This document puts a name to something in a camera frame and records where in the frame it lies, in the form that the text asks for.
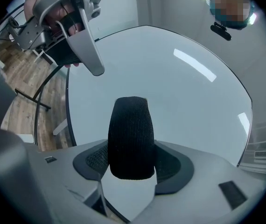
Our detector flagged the black head camera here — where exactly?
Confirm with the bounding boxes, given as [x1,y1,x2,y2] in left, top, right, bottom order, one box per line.
[210,21,232,42]

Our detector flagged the person's left hand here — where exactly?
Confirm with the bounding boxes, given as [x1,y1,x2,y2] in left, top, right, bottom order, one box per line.
[23,0,84,37]

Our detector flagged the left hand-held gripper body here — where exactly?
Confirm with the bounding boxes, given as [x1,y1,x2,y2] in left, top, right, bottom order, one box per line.
[8,0,108,67]

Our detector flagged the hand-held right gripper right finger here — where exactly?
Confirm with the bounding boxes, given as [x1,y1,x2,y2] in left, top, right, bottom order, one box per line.
[133,140,266,224]

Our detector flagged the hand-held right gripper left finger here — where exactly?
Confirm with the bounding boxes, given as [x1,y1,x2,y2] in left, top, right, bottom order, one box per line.
[27,139,111,224]

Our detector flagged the black object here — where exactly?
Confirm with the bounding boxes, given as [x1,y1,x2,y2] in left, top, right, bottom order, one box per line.
[107,96,157,180]

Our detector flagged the white-legged table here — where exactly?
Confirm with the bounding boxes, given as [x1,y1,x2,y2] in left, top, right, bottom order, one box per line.
[32,49,68,136]

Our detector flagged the white table with black frame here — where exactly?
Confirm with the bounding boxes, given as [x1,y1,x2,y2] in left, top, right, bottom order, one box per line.
[15,24,253,222]

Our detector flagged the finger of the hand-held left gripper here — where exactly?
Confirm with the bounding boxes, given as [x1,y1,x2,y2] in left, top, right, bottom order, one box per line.
[66,7,105,77]

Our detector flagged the white cabinet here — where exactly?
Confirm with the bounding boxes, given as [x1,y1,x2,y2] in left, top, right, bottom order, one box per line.
[239,119,266,174]

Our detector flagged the black cable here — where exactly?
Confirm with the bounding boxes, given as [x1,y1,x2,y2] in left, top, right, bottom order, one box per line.
[0,2,28,42]

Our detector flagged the person's head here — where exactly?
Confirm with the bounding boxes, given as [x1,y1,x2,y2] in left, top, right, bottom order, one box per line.
[206,0,257,30]

